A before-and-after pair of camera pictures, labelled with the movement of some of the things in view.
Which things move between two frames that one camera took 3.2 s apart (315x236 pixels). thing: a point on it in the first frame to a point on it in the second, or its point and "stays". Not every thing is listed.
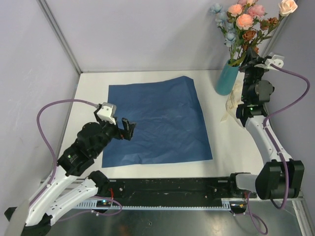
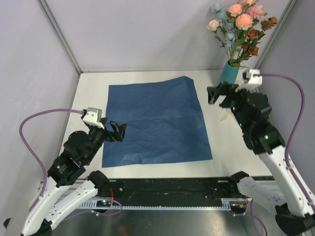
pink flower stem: [255, 10] stays
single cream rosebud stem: [286, 9] to [213, 25]
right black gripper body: [252, 74] to [236, 100]
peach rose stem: [244, 21] stays
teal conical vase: [227, 78] stays
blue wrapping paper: [169, 126] stays
